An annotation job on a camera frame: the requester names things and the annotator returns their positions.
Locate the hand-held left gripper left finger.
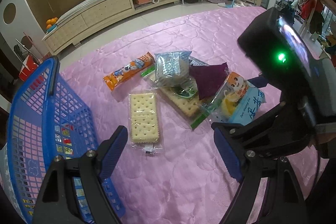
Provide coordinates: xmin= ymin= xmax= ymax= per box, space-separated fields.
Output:
xmin=31 ymin=126 xmax=129 ymax=224

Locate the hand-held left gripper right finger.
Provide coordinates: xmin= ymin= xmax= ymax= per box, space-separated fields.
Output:
xmin=213 ymin=127 xmax=309 ymax=224

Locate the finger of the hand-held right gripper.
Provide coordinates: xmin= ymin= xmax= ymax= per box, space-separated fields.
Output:
xmin=211 ymin=102 xmax=302 ymax=159
xmin=247 ymin=74 xmax=269 ymax=88

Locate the light blue pastry packet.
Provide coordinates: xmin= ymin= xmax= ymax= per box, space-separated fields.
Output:
xmin=201 ymin=72 xmax=267 ymax=126

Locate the clear cracker packet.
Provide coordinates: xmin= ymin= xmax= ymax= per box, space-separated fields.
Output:
xmin=128 ymin=92 xmax=163 ymax=155

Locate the red label sausage packet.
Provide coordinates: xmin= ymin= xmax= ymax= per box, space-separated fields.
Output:
xmin=54 ymin=126 xmax=75 ymax=156

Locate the purple snack packet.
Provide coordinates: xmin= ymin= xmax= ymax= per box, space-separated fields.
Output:
xmin=189 ymin=63 xmax=228 ymax=101

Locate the green-edged cracker packet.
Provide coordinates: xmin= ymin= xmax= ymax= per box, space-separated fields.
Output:
xmin=141 ymin=67 xmax=210 ymax=131

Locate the orange snack packet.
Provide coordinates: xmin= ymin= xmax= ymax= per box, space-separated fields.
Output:
xmin=102 ymin=52 xmax=155 ymax=92

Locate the silver snack packet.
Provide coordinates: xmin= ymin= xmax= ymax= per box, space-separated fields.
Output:
xmin=154 ymin=50 xmax=193 ymax=88

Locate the blue plastic basket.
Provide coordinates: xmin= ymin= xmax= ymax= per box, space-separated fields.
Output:
xmin=6 ymin=55 xmax=126 ymax=224

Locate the pile of clothes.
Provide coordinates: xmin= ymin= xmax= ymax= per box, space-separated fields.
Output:
xmin=291 ymin=0 xmax=326 ymax=33

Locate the pink quilted blanket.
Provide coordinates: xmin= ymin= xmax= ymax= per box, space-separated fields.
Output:
xmin=0 ymin=6 xmax=328 ymax=224

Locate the red gift bag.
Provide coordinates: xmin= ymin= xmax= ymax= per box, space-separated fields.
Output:
xmin=18 ymin=55 xmax=40 ymax=81

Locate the beige TV cabinet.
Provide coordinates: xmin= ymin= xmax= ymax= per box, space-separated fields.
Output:
xmin=42 ymin=0 xmax=180 ymax=55

